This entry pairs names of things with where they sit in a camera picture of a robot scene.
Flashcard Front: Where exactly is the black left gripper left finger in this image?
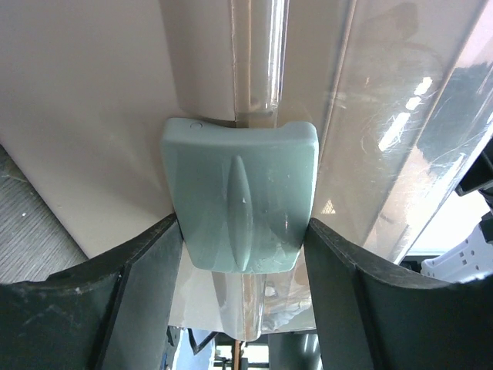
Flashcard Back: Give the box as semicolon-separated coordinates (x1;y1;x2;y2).
1;215;183;369

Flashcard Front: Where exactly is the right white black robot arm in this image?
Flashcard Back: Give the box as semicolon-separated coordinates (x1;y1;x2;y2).
401;154;492;283

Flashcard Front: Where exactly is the grey green toolbox latch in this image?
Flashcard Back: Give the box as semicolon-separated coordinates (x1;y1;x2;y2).
160;118;319;274

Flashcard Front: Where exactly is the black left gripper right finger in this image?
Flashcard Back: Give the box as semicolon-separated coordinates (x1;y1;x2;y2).
304;219;492;369

